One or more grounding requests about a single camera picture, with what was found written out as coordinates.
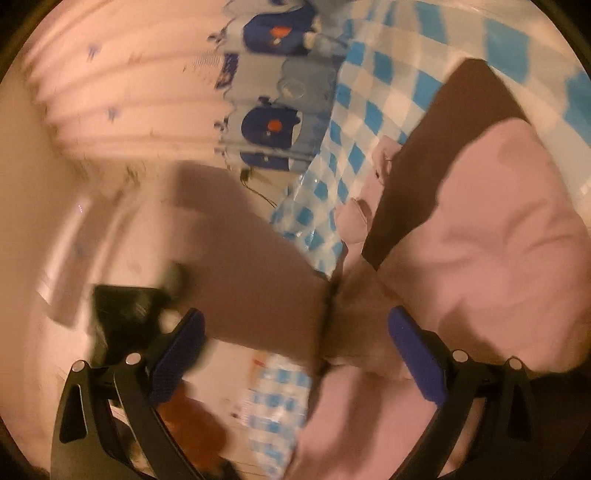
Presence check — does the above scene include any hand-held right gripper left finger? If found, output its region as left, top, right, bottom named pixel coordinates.
left=48, top=307, right=206, bottom=480

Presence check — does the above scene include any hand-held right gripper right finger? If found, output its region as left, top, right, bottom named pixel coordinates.
left=388, top=305, right=543, bottom=480

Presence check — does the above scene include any pink and brown garment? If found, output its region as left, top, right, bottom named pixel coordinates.
left=173, top=59, right=589, bottom=480

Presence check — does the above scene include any orange-brown object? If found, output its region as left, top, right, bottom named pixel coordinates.
left=154, top=392, right=228, bottom=469

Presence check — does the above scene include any pink whale print curtain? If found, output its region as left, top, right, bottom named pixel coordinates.
left=18, top=0, right=352, bottom=174

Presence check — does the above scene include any blue white checkered cloth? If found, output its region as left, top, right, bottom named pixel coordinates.
left=231, top=0, right=587, bottom=467

